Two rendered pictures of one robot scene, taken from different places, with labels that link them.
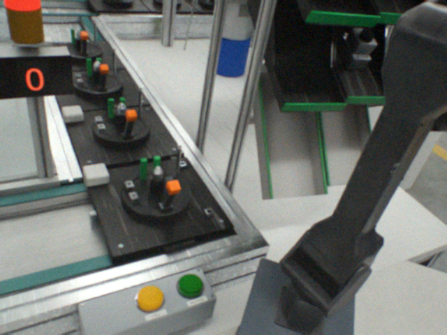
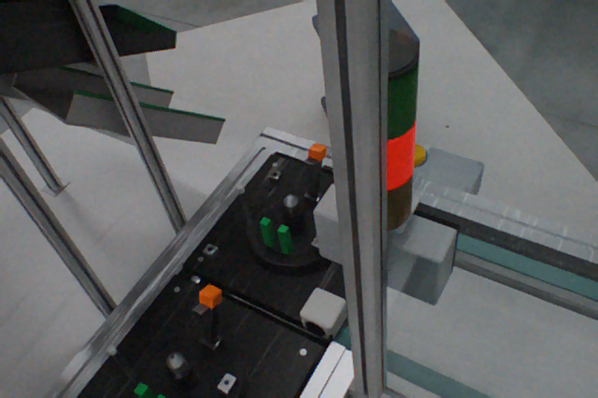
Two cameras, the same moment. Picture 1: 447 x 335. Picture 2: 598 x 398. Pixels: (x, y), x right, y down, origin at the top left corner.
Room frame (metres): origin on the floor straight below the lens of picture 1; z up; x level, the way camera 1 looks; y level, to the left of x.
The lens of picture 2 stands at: (0.75, 0.61, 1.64)
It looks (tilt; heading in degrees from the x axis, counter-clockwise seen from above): 49 degrees down; 251
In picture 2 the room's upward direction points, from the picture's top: 10 degrees counter-clockwise
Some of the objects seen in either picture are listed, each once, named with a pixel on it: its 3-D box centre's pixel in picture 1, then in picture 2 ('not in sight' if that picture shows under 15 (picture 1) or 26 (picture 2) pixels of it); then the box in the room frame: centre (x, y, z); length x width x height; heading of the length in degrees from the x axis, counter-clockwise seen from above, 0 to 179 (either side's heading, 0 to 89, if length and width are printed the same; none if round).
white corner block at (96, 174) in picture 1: (96, 177); (323, 314); (0.62, 0.25, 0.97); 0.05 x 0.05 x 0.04; 33
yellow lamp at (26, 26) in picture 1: (25, 22); not in sight; (0.59, 0.34, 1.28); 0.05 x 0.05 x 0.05
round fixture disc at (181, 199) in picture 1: (156, 195); (296, 228); (0.60, 0.12, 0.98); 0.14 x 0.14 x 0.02
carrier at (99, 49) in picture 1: (79, 42); not in sight; (1.22, 0.53, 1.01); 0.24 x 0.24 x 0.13; 33
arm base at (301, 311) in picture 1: (307, 297); not in sight; (0.33, -0.14, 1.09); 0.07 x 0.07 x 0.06; 79
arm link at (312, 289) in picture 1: (320, 266); not in sight; (0.33, -0.14, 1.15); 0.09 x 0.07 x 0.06; 43
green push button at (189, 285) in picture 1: (190, 286); not in sight; (0.41, 0.01, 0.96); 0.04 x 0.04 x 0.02
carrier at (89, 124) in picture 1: (121, 117); (181, 371); (0.81, 0.26, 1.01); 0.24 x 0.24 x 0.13; 33
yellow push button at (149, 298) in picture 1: (149, 299); not in sight; (0.37, 0.07, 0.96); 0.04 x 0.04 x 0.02
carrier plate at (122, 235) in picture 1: (156, 202); (297, 236); (0.60, 0.12, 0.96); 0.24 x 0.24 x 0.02; 33
